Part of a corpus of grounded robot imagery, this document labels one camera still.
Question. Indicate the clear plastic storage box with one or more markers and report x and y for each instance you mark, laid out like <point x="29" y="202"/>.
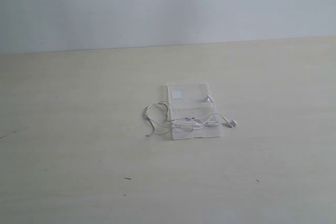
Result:
<point x="192" y="111"/>

